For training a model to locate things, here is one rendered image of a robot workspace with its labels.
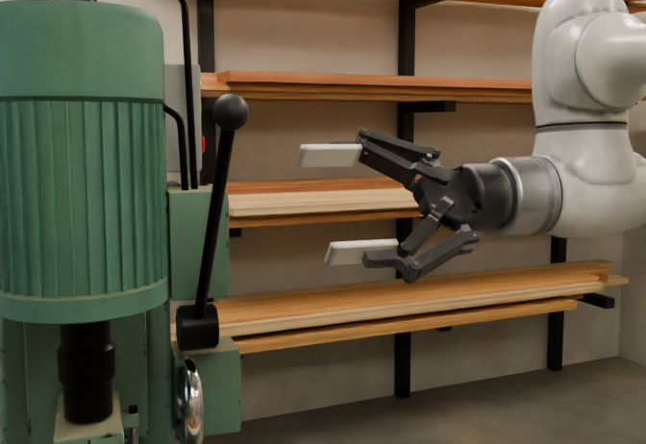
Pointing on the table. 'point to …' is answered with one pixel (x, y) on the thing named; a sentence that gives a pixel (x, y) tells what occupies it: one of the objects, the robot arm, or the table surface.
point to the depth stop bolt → (132, 423)
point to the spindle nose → (86, 371)
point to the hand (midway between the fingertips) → (322, 202)
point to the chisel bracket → (89, 431)
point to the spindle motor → (81, 161)
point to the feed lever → (195, 316)
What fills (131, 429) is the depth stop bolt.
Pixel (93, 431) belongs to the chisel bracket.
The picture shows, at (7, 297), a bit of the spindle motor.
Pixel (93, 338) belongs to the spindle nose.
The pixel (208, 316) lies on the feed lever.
